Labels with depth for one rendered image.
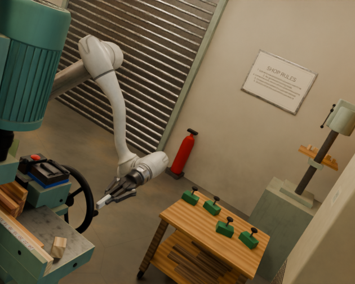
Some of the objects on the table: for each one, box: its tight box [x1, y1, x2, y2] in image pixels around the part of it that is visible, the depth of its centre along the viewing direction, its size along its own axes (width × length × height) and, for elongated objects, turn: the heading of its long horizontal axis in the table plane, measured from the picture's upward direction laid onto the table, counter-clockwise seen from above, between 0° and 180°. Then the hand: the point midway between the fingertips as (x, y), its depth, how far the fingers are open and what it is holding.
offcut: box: [50, 237, 66, 258], centre depth 88 cm, size 4×3×4 cm
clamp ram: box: [15, 172, 34, 190], centre depth 102 cm, size 9×8×9 cm
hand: (103, 202), depth 129 cm, fingers closed
